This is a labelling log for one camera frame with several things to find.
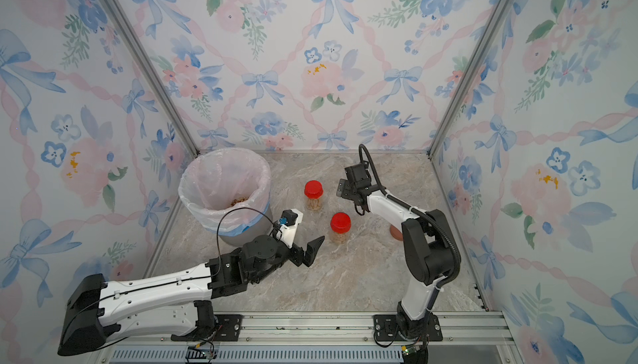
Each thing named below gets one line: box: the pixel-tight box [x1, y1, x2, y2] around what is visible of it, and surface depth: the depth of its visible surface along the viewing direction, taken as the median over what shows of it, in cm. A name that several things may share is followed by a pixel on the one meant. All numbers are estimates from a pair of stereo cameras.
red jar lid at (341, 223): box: [329, 211, 352, 235], surface depth 85 cm
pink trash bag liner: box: [177, 147, 272, 230], surface depth 84 cm
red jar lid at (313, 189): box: [304, 179, 324, 200], surface depth 95 cm
